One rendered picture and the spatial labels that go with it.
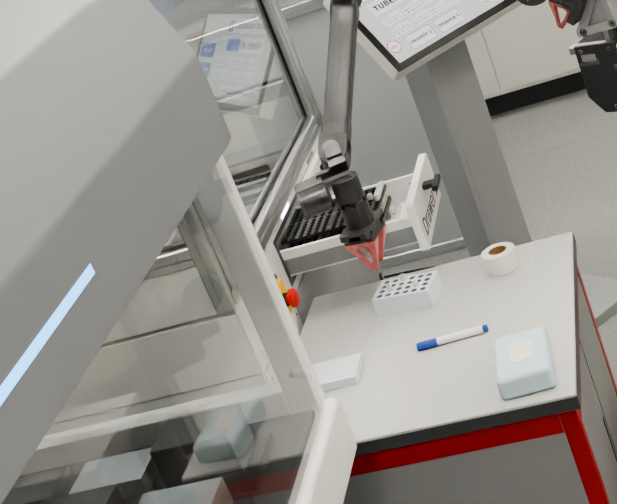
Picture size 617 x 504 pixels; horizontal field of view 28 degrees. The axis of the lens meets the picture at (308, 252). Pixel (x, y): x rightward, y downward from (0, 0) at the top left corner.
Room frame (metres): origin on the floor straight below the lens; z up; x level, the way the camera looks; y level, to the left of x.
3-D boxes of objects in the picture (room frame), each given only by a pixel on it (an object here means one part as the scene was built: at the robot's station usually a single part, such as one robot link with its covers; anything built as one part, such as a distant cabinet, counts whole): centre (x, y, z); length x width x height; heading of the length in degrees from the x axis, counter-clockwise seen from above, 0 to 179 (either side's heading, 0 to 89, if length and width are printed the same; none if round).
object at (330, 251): (2.61, -0.08, 0.86); 0.40 x 0.26 x 0.06; 71
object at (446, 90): (3.49, -0.58, 0.51); 0.50 x 0.45 x 1.02; 29
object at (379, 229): (2.34, -0.12, 0.90); 0.07 x 0.07 x 0.09; 59
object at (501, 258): (2.31, -0.36, 0.78); 0.07 x 0.07 x 0.04
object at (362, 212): (2.34, -0.12, 0.98); 0.10 x 0.07 x 0.07; 149
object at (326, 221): (2.60, -0.09, 0.87); 0.22 x 0.18 x 0.06; 71
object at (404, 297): (2.33, -0.16, 0.78); 0.12 x 0.08 x 0.04; 62
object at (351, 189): (2.34, -0.11, 1.04); 0.07 x 0.06 x 0.07; 88
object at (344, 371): (2.14, 0.05, 0.77); 0.13 x 0.09 x 0.02; 71
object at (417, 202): (2.54, -0.28, 0.87); 0.29 x 0.02 x 0.11; 161
